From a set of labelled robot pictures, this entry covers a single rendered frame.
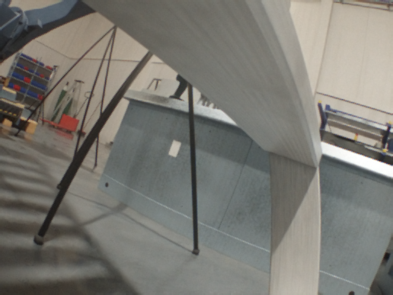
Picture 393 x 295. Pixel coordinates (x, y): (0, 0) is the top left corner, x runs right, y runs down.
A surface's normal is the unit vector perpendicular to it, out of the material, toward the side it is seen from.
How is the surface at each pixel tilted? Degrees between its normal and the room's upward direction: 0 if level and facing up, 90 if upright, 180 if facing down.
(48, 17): 84
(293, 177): 92
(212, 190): 90
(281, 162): 92
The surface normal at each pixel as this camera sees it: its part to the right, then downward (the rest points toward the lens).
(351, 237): -0.48, -0.21
